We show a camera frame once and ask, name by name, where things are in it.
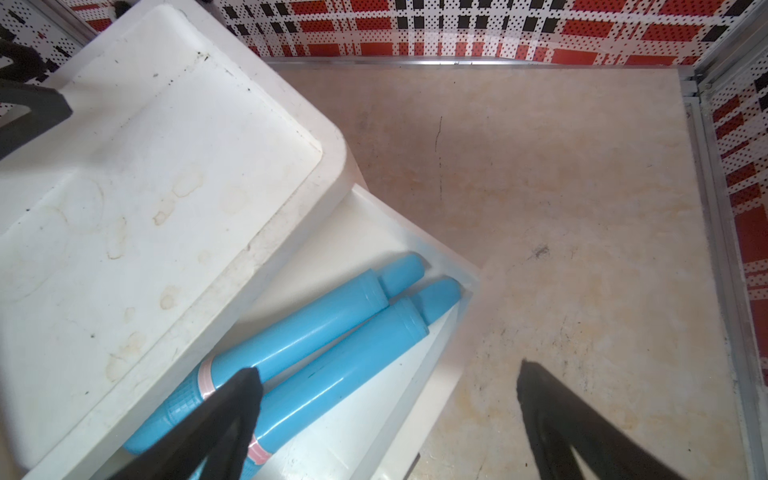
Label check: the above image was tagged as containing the blue toy microphone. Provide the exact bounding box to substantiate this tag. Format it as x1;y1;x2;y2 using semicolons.
124;254;425;455
191;275;464;480

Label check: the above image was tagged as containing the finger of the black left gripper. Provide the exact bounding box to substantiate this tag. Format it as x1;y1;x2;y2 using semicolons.
1;80;73;159

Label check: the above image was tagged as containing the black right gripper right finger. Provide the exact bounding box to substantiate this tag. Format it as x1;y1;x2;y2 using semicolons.
517;360;681;479

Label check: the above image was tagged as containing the white top drawer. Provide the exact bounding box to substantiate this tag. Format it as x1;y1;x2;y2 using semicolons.
89;183;481;480

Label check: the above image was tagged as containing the white plastic drawer cabinet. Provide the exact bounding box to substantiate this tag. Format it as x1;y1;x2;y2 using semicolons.
0;0;367;480

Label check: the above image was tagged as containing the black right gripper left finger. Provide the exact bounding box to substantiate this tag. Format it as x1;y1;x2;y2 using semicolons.
112;368;263;479

